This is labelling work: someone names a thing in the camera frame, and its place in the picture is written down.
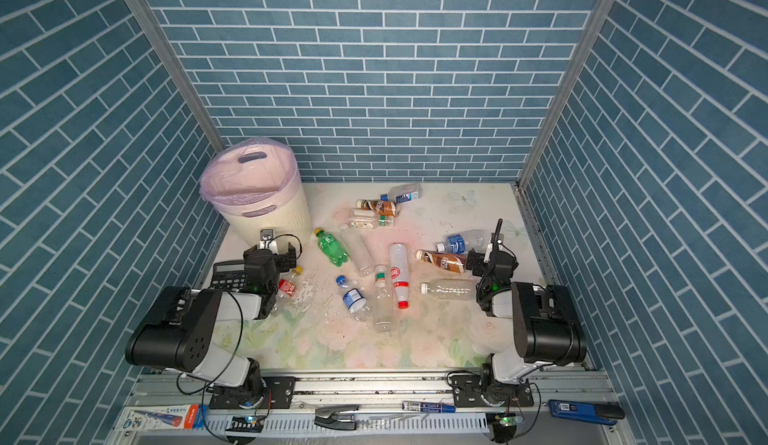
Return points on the clear bottle blue cap label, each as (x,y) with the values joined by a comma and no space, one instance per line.
(353,298)

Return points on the clear bottle green white cap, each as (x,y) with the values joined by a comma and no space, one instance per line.
(384,302)

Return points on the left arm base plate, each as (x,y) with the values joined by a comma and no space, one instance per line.
(267,392)

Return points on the brown coffee bottle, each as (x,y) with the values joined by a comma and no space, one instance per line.
(445,261)
(380,207)

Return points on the white slotted cable duct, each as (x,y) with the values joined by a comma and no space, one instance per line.
(303,426)

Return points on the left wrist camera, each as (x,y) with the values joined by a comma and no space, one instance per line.
(268,240)

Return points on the brown coffee bottle back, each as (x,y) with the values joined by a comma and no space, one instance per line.
(380,207)

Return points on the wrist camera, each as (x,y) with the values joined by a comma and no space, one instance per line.
(496,242)
(268,240)

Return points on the blue black hand tool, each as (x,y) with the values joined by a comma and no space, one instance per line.
(600,414)

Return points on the clear bottle blue label back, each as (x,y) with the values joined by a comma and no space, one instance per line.
(403,193)

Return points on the green soda bottle yellow cap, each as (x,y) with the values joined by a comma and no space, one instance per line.
(331,247)

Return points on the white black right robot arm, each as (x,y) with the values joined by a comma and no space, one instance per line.
(545,324)

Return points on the black calculator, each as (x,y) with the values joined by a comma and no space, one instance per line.
(229,276)

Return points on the long clear plastic bottle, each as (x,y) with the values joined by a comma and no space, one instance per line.
(357,250)

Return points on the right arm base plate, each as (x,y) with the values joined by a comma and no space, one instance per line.
(473,390)

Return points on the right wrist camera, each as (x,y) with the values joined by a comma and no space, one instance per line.
(496,242)

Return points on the white bottle red cap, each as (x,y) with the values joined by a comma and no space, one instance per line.
(399,274)

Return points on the brown coffee bottle right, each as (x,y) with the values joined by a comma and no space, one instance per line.
(445,261)

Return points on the clear bottle red label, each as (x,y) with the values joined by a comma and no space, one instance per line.
(287,288)

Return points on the black pliers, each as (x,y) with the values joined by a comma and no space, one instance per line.
(337,417)

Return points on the white red blue box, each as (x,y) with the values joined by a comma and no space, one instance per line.
(148,418)

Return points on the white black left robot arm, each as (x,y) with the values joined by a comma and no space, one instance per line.
(177,331)

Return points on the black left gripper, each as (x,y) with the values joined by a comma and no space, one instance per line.
(279,264)

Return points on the cream bin with pink liner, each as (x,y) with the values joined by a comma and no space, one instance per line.
(256,185)

